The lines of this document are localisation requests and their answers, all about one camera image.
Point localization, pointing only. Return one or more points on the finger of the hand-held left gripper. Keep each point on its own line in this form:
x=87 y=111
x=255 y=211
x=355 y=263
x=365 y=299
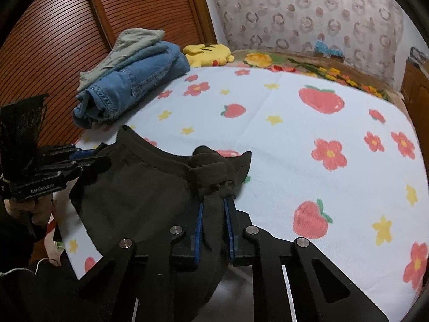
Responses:
x=83 y=153
x=87 y=166

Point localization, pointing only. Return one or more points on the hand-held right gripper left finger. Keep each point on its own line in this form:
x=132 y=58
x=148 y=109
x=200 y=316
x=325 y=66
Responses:
x=198 y=234

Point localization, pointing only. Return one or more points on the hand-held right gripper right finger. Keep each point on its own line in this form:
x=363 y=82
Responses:
x=230 y=234

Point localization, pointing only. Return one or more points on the black pants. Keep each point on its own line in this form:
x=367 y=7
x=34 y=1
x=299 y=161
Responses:
x=144 y=194

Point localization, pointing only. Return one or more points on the person's left forearm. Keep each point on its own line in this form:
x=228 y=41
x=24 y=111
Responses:
x=16 y=228

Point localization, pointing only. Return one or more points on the folded grey-green pants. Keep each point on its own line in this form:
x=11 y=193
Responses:
x=130 y=47

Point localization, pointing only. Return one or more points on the person's left hand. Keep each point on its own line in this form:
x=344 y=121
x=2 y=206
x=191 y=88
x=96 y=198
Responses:
x=23 y=208

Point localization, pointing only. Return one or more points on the red and white printed cloth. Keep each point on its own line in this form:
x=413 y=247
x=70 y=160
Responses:
x=55 y=234

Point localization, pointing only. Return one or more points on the folded blue jeans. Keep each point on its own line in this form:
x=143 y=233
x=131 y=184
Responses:
x=134 y=84

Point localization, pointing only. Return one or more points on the wooden louvered wardrobe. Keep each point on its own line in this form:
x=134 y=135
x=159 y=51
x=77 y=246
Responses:
x=67 y=40

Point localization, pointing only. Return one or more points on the white flower print bed sheet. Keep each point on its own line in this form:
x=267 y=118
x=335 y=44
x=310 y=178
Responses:
x=285 y=134

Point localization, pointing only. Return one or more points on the yellow plush toy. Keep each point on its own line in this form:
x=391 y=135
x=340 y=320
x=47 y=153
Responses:
x=207 y=53

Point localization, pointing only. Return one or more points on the blue object by curtain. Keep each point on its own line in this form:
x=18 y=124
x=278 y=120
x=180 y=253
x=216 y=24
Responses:
x=328 y=51

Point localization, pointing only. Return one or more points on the wooden cabinet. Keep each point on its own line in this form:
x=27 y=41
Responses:
x=417 y=97

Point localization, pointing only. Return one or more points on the circle print curtain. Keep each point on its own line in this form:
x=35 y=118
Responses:
x=301 y=10

